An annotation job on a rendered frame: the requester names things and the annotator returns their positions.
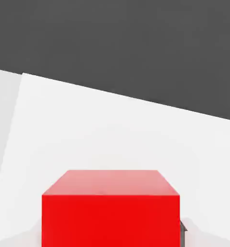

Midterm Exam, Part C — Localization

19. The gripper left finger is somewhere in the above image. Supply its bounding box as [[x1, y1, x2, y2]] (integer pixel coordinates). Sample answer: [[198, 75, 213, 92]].
[[0, 221, 42, 247]]

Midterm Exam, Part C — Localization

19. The small red cube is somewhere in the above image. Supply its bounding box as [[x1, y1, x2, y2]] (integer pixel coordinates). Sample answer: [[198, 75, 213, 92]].
[[41, 169, 181, 247]]

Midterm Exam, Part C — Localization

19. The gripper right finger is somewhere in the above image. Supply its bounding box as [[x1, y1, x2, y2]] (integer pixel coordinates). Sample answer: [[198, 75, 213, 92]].
[[179, 217, 230, 247]]

